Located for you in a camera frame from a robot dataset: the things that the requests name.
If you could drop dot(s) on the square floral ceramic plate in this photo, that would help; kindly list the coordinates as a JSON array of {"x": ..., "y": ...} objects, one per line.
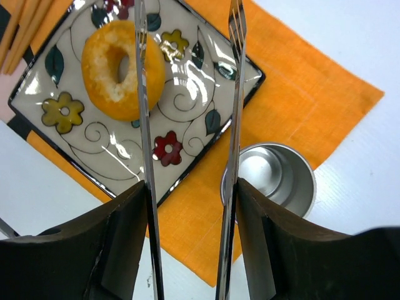
[{"x": 194, "y": 110}]

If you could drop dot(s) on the metal tongs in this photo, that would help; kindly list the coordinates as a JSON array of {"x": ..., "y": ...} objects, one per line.
[{"x": 237, "y": 34}]

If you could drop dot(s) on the orange bagel bread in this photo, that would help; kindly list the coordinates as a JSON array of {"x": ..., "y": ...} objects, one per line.
[{"x": 109, "y": 71}]

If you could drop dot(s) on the orange cloth placemat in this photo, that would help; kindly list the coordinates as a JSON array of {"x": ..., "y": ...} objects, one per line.
[{"x": 294, "y": 95}]

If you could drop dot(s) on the metal table rail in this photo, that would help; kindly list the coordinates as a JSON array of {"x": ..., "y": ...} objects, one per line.
[{"x": 7, "y": 230}]

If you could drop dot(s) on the small metal cup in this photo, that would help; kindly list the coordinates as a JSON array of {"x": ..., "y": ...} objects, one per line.
[{"x": 280, "y": 174}]

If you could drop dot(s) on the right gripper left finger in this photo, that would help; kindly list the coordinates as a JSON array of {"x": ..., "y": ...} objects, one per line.
[{"x": 93, "y": 256}]

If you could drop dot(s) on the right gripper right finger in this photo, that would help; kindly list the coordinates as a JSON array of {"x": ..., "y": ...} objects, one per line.
[{"x": 288, "y": 257}]

